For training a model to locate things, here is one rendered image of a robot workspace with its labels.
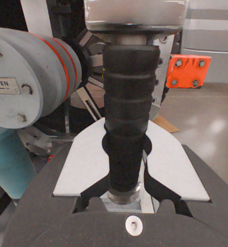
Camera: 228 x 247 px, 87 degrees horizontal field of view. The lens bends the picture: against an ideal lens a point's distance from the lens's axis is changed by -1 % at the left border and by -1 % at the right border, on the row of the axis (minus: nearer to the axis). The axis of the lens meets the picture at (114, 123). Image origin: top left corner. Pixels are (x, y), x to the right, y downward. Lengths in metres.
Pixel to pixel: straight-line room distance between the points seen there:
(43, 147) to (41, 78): 0.31
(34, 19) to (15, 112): 0.20
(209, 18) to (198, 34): 0.07
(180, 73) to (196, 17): 0.47
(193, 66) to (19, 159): 0.46
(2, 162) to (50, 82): 0.23
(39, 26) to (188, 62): 0.31
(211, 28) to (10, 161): 0.88
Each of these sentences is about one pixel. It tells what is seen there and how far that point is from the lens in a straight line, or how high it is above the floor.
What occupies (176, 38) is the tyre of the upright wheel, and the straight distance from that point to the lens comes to 0.41.
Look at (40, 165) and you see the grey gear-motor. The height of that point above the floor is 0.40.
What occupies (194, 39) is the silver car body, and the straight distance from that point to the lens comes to 0.77.
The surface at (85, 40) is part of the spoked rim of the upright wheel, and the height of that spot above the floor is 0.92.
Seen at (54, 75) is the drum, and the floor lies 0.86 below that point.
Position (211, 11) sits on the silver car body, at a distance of 0.80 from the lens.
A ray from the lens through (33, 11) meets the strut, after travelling 0.35.
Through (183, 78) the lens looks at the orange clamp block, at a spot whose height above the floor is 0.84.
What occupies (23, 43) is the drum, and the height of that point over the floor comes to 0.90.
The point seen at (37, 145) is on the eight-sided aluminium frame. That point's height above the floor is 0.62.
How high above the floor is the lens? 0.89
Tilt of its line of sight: 31 degrees down
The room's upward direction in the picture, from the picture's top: straight up
